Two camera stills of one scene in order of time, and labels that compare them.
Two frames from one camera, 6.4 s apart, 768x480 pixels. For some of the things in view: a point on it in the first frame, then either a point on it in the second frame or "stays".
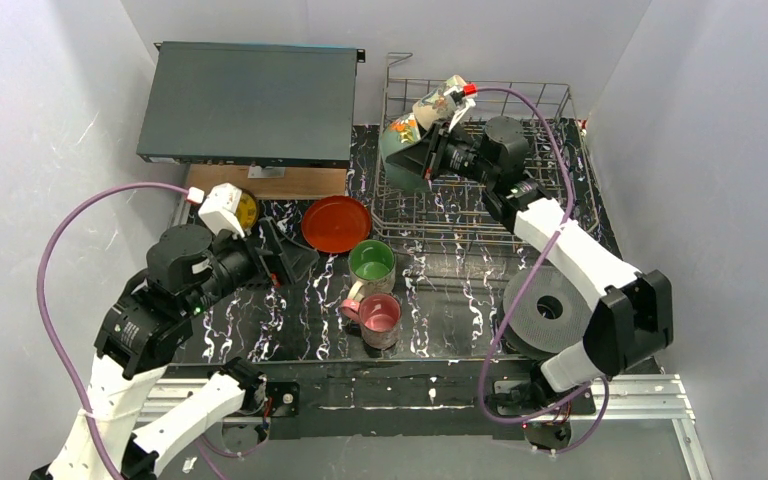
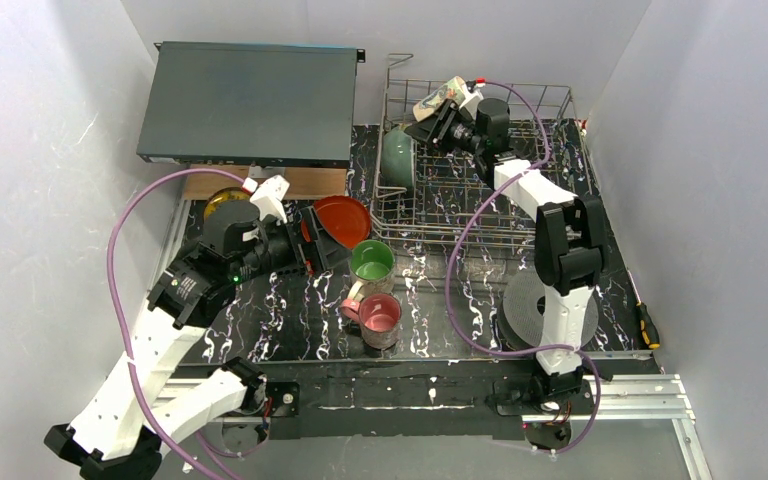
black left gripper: (273, 258) → (302, 240)
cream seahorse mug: (435, 106) stays
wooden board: (300, 183) stays
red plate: (336, 224) stays
